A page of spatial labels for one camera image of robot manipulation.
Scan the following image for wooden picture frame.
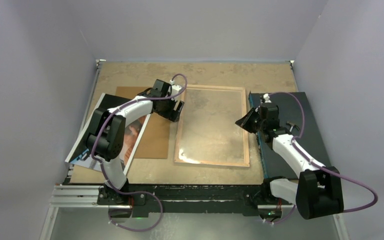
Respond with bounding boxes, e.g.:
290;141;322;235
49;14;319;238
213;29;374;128
173;84;251;169

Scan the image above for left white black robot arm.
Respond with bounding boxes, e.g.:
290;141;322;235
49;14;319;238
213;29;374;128
83;79;187;205

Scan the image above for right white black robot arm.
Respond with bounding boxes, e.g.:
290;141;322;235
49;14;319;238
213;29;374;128
235;102;344;220

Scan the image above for small hammer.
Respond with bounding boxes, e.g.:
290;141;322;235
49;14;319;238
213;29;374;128
286;121;300;132

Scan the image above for dark blue book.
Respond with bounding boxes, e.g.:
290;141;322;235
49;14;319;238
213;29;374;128
256;92;332;180

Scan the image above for brown backing board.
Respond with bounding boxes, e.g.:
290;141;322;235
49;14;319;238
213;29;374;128
115;86;180;160

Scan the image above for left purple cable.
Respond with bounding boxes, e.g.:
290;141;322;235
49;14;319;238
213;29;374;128
90;73;189;233

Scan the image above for purple cable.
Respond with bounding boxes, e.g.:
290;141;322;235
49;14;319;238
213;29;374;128
90;73;189;233
260;92;378;226

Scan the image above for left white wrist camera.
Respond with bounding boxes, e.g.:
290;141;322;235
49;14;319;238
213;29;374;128
168;80;184;98

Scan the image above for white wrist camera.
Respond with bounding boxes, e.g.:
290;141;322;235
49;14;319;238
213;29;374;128
168;80;184;98
259;93;271;104

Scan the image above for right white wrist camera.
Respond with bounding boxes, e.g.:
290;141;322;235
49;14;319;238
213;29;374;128
259;93;271;104

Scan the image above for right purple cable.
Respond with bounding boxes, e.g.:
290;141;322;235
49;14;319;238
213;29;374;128
260;92;378;226

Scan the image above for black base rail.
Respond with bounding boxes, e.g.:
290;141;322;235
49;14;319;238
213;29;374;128
97;183;292;218

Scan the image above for aluminium frame rails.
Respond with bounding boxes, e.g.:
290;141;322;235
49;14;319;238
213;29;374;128
41;61;349;240

